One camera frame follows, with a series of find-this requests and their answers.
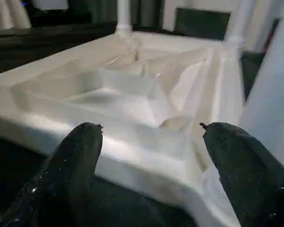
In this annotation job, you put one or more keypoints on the white plastic table leg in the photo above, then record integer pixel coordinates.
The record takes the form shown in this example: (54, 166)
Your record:
(124, 14)
(240, 19)
(269, 94)

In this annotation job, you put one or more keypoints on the white plastic table top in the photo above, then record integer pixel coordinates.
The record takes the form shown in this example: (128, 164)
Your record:
(109, 94)

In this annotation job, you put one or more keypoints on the white plastic cover sheet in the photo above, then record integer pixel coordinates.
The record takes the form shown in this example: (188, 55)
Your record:
(7, 11)

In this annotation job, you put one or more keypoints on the black work mat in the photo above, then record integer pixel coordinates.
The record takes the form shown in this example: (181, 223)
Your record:
(38, 42)

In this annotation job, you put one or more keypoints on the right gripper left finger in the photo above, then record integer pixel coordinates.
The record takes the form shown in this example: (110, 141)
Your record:
(61, 177)

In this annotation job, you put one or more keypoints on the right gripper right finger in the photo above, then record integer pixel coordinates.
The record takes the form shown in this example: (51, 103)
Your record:
(251, 177)

